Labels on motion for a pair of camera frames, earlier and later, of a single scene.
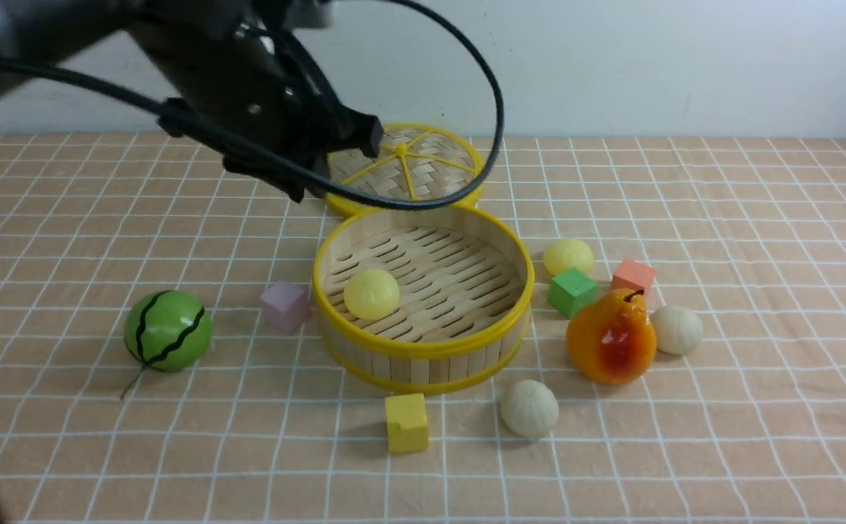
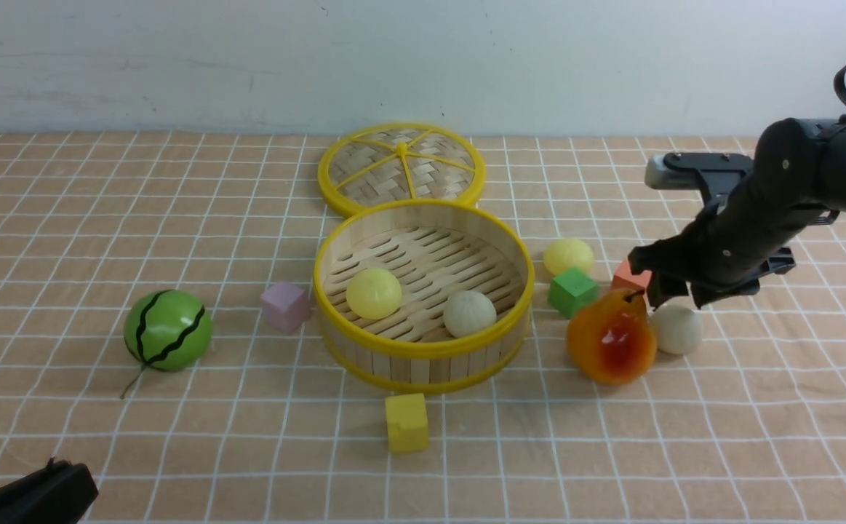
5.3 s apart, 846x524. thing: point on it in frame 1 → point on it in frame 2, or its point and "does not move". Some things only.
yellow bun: x=565 y=254 does not move
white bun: x=679 y=330 does not move
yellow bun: x=371 y=294 does not move
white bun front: x=529 y=409 → x=466 y=311
